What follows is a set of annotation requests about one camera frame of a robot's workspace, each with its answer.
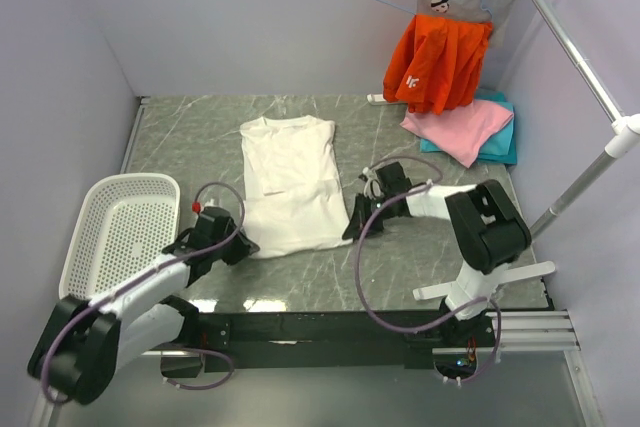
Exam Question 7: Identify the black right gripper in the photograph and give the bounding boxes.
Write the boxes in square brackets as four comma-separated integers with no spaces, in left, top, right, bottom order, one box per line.
[343,193,394,242]

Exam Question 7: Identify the white t-shirt with red print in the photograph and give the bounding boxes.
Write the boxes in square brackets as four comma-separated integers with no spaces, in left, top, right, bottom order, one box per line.
[240,116,349,259]

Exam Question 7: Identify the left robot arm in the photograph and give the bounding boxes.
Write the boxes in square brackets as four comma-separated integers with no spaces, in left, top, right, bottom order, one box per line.
[27,207,260,405]

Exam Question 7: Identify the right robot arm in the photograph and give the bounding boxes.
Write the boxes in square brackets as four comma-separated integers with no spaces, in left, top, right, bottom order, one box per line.
[342,157,532,346]

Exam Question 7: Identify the pink folded t-shirt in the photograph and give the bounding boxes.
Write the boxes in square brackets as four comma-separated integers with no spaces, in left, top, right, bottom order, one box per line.
[400,98,515,169]

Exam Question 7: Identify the white perforated laundry basket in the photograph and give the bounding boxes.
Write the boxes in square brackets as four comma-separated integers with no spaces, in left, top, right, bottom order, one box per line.
[58,173,180,299]

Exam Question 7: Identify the teal folded t-shirt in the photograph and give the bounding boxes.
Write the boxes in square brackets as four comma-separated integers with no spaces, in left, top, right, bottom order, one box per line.
[418,89,518,166]

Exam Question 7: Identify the black base beam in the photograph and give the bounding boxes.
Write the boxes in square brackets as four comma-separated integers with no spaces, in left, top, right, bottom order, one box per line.
[188,311,495,369]

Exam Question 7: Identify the orange t-shirt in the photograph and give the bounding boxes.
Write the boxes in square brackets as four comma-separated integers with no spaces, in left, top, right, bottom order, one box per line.
[382,14,493,115]

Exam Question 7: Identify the metal clothes rack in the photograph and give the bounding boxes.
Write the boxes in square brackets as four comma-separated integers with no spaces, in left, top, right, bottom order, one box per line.
[366,0,640,304]

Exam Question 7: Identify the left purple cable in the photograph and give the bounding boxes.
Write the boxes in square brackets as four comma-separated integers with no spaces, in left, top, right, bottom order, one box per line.
[39,181,247,404]

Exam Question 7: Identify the aluminium frame rail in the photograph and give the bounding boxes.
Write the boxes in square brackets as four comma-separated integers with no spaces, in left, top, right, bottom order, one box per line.
[27,298,603,426]

